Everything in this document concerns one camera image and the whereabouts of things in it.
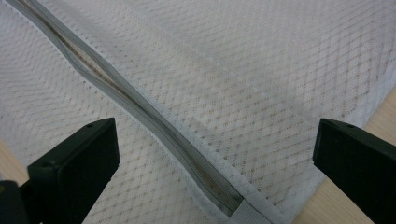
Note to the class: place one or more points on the white mesh laundry bag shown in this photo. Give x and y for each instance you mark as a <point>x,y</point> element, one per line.
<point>249,77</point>

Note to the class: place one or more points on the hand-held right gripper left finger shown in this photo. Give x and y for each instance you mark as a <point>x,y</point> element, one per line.
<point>74,161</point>

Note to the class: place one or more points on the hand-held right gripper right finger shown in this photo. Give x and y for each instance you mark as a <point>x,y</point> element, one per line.
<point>358,161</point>

